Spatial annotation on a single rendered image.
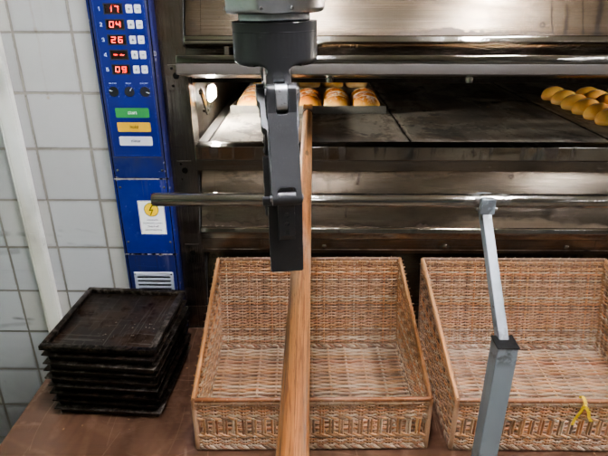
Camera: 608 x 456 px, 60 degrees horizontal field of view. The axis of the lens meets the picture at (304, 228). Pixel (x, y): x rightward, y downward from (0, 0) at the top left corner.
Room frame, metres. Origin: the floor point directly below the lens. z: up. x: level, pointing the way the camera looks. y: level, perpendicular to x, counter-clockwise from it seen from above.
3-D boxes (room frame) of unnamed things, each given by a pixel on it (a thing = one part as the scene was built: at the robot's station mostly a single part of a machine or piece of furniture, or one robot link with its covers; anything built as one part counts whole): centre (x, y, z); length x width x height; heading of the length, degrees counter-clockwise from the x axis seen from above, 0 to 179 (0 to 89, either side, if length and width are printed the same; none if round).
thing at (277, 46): (0.50, 0.03, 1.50); 0.08 x 0.07 x 0.09; 6
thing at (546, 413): (1.16, -0.62, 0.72); 0.56 x 0.49 x 0.28; 89
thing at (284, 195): (0.41, 0.01, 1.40); 0.03 x 0.01 x 0.05; 6
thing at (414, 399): (1.16, -0.02, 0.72); 0.56 x 0.49 x 0.28; 90
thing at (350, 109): (2.05, -0.02, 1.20); 0.55 x 0.36 x 0.03; 89
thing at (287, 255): (0.43, 0.02, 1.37); 0.03 x 0.01 x 0.07; 96
